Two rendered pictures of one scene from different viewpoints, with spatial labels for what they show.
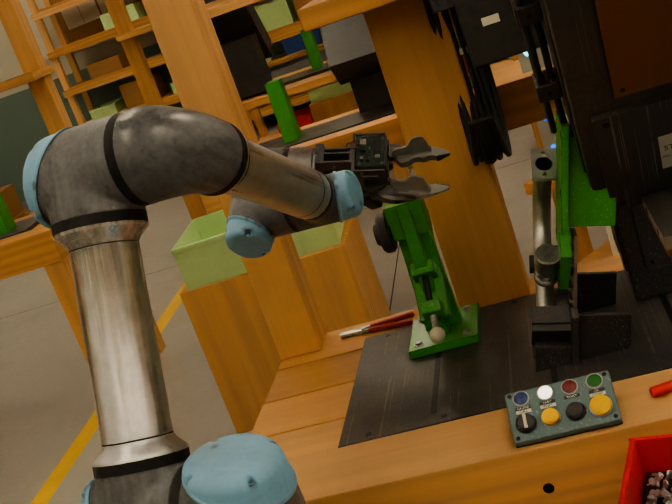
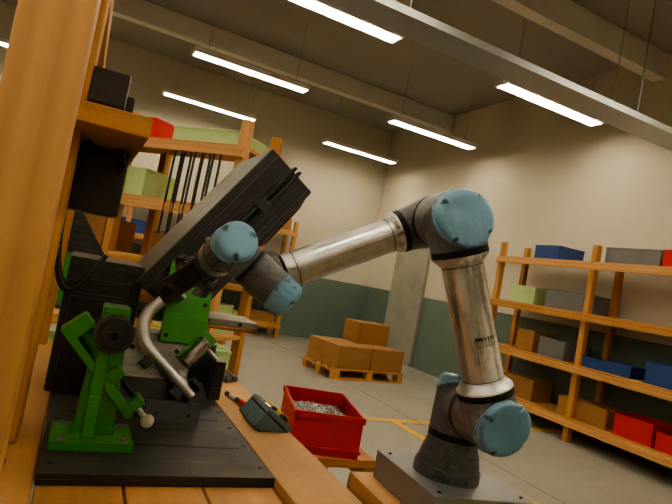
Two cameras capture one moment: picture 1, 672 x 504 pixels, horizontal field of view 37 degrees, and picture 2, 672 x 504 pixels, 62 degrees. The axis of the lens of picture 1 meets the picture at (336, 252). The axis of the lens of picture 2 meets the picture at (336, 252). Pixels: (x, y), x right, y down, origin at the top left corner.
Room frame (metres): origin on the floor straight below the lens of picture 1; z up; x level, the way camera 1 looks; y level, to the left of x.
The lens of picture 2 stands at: (2.11, 1.00, 1.31)
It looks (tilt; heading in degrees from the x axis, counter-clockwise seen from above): 3 degrees up; 232
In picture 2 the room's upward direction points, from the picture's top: 11 degrees clockwise
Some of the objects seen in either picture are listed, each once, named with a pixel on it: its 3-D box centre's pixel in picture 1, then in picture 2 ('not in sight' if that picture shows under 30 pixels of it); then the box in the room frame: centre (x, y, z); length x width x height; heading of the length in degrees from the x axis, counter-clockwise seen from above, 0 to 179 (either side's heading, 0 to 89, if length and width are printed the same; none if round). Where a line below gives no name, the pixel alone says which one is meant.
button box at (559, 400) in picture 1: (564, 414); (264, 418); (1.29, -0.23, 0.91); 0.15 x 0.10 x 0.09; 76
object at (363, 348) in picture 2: not in sight; (356, 348); (-3.22, -4.95, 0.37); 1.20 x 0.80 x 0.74; 176
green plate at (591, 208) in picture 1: (582, 178); (185, 301); (1.49, -0.39, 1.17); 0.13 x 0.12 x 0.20; 76
